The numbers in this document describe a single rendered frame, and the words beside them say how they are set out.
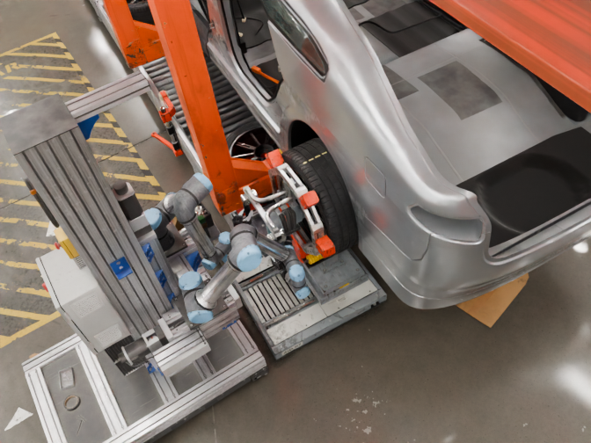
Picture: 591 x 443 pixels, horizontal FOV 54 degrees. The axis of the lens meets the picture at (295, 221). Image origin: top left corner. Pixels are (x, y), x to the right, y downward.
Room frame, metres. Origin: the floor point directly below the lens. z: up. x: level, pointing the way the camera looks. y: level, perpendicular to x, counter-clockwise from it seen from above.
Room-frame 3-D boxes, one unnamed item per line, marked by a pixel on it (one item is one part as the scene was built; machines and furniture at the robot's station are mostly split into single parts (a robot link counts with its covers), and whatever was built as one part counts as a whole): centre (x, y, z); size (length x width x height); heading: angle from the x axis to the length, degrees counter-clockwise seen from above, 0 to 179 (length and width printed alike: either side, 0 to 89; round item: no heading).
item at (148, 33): (4.51, 0.81, 0.69); 0.52 x 0.17 x 0.35; 111
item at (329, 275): (2.22, -0.17, 0.32); 0.40 x 0.30 x 0.28; 21
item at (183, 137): (3.77, 0.85, 0.28); 2.47 x 0.09 x 0.22; 21
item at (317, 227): (2.16, -0.02, 0.85); 0.54 x 0.07 x 0.54; 21
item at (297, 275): (1.66, 0.04, 0.95); 0.11 x 0.08 x 0.11; 12
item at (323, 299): (2.27, -0.16, 0.13); 0.50 x 0.36 x 0.10; 21
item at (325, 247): (1.87, -0.14, 0.85); 0.09 x 0.08 x 0.07; 21
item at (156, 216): (2.12, 0.77, 0.98); 0.13 x 0.12 x 0.14; 140
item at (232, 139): (3.07, 0.14, 0.39); 0.66 x 0.66 x 0.24
